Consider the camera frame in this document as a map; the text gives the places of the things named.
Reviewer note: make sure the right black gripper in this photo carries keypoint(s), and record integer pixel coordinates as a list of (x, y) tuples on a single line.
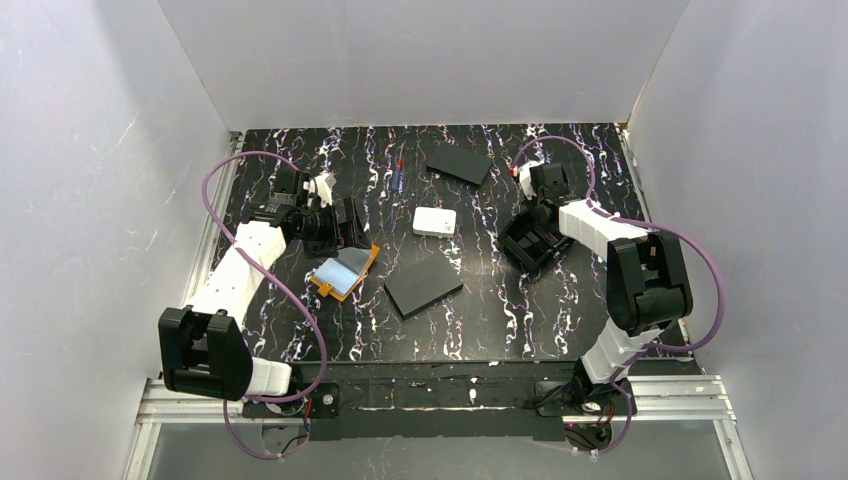
[(530, 234)]

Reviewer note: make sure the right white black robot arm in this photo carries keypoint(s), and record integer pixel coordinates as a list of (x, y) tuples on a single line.
[(647, 284)]

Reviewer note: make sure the black plastic box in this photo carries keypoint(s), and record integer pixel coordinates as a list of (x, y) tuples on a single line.
[(529, 243)]

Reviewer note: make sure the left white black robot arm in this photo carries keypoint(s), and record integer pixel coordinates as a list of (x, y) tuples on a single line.
[(203, 350)]

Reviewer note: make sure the black network switch box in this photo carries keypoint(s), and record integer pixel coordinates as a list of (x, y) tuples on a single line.
[(421, 285)]

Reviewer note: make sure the flat black box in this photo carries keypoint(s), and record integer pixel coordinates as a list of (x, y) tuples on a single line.
[(460, 163)]

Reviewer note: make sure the aluminium front frame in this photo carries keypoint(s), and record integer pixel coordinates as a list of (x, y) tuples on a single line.
[(684, 428)]

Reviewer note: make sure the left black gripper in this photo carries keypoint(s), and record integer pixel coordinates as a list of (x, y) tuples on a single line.
[(342, 225)]

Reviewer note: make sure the white rectangular box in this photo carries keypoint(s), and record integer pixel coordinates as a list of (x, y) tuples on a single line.
[(434, 222)]

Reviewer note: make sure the left aluminium side rail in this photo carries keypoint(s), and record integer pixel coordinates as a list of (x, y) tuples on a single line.
[(207, 251)]

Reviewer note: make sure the orange leather card holder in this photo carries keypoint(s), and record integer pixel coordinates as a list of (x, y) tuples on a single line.
[(339, 276)]

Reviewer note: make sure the blue red screwdriver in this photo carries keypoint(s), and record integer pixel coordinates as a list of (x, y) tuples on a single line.
[(398, 175)]

